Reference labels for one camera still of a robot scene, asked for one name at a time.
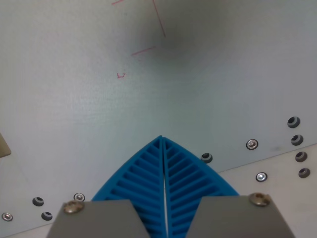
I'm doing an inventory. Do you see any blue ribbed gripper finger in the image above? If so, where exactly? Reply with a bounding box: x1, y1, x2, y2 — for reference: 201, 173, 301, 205
46, 135, 167, 238
162, 135, 297, 238

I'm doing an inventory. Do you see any dark recessed bolt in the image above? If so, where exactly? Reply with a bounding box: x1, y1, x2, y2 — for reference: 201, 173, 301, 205
200, 152, 213, 164
290, 134, 304, 147

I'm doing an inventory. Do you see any tan flat block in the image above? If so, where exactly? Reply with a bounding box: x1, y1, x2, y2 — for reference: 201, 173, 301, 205
0, 132, 12, 159

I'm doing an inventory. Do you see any grey metal base plate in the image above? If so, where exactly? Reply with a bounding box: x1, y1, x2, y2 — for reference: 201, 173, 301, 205
0, 0, 317, 238

